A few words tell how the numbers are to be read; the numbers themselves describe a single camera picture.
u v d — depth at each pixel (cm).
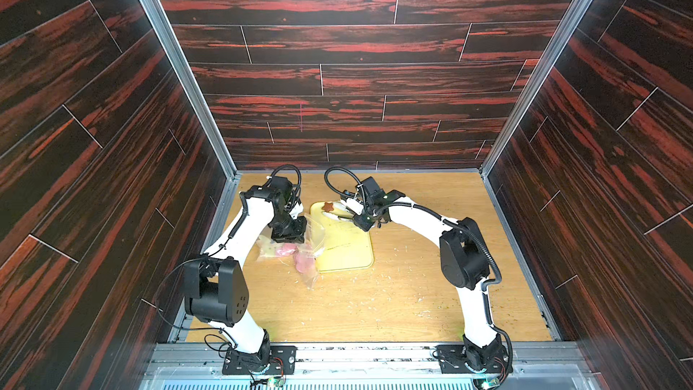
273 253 94
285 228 72
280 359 73
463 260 54
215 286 45
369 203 76
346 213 104
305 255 79
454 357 73
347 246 97
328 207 108
